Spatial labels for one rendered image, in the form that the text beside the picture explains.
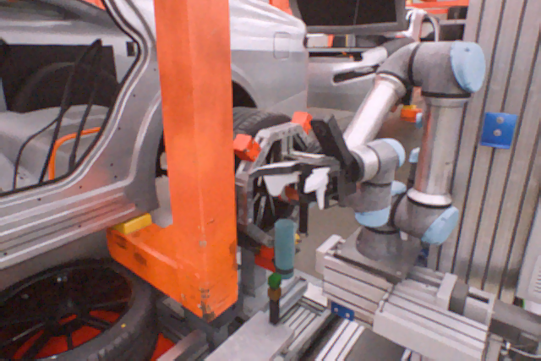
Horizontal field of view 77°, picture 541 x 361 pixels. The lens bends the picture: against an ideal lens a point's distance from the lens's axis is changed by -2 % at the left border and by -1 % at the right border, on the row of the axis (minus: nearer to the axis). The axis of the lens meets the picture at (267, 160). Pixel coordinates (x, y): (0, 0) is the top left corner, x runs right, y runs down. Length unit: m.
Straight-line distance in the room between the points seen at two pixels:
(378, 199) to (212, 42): 0.63
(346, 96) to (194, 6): 3.15
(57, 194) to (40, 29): 1.99
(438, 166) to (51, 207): 1.27
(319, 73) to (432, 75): 3.20
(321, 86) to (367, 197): 3.34
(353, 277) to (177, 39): 0.93
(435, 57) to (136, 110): 1.13
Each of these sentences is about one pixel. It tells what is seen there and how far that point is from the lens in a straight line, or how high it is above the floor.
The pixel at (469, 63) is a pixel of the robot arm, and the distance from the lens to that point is 0.93.
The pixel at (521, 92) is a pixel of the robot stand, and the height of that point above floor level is 1.34.
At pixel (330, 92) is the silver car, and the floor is 0.98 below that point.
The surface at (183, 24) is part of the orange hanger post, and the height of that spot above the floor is 1.51.
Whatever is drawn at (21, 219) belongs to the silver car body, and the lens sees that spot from 1.43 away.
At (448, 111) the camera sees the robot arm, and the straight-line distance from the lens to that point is 0.96.
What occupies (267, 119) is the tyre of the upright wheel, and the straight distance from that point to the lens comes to 1.52.
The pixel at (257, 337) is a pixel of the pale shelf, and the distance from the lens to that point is 1.40.
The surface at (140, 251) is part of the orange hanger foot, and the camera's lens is 1.54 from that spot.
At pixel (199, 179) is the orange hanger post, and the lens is 1.08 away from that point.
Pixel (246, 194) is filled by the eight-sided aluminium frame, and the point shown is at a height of 0.90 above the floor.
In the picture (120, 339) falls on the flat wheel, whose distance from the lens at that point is 1.42.
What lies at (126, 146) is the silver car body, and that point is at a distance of 1.55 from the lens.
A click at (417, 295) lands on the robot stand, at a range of 1.18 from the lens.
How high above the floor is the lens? 1.44
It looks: 18 degrees down
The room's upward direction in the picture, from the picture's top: straight up
